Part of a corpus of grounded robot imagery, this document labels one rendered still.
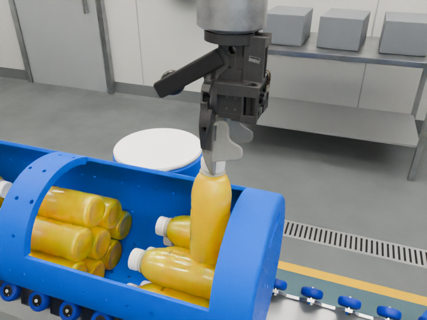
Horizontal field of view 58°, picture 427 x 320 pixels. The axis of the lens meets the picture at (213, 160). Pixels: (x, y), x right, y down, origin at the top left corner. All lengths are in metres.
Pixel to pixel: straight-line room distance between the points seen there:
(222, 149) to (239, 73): 0.11
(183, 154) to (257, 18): 0.74
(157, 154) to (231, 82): 0.69
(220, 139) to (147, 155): 0.65
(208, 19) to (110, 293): 0.45
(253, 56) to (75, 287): 0.48
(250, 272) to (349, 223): 2.13
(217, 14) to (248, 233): 0.31
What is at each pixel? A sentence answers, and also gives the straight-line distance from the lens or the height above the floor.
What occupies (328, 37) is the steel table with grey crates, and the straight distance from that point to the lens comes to 3.05.
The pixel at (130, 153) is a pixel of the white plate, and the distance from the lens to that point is 1.21.
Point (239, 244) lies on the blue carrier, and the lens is 0.59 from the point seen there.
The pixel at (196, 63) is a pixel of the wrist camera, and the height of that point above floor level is 1.46.
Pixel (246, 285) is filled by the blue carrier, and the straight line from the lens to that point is 0.59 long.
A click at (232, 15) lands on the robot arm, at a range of 0.49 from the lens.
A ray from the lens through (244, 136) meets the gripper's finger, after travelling 0.61.
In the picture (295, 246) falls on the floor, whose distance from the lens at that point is 2.44.
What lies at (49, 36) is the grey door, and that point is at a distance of 5.07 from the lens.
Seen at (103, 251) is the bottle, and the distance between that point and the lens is 0.87.
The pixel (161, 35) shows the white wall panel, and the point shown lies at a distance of 4.28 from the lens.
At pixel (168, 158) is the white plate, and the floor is 1.04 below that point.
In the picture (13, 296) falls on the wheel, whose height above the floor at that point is 0.96.
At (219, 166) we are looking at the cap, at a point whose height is 1.30.
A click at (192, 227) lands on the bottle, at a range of 0.65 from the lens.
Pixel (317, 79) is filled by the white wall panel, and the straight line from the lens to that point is 3.92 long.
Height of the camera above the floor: 1.61
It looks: 30 degrees down
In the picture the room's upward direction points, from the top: straight up
